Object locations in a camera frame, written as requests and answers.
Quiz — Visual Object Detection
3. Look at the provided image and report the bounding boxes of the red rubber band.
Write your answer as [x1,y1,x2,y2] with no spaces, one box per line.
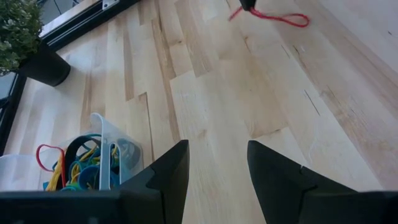
[228,5,311,29]
[35,143,67,189]

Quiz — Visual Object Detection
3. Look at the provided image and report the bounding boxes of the silver corner bracket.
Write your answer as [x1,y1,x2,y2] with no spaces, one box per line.
[101,0,120,10]

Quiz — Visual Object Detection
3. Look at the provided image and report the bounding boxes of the green plant in black pot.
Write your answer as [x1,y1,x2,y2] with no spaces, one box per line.
[0,0,72,88]

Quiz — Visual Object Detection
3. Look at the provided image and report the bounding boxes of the green rubber band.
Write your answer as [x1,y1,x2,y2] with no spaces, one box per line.
[58,182,80,192]

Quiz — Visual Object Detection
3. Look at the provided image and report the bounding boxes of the black rubber band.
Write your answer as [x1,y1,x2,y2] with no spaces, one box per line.
[63,134,104,191]

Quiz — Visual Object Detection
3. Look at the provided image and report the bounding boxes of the blue rubber band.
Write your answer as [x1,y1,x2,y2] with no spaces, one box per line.
[73,149,122,192]

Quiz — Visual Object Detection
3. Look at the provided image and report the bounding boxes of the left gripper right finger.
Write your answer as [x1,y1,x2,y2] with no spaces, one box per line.
[247,139,359,224]

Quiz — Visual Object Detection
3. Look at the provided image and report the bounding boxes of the clear plastic bin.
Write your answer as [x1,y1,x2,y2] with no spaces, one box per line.
[0,112,145,192]

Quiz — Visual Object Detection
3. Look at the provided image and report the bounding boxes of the yellow rubber band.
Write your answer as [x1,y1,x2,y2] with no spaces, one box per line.
[45,145,96,192]

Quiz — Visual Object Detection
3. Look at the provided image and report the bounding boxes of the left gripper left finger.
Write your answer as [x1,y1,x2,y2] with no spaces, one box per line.
[119,139,191,224]

